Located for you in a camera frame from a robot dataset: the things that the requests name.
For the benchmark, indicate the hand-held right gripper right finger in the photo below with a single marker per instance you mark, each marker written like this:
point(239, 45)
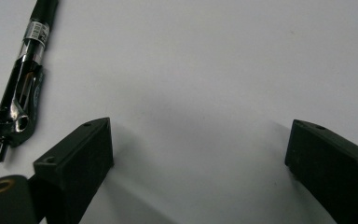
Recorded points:
point(332, 168)

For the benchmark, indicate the black retractable pen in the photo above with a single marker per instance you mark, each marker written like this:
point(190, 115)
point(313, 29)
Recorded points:
point(21, 93)

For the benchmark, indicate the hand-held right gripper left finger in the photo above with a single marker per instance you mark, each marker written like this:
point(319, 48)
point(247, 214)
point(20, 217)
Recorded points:
point(74, 161)

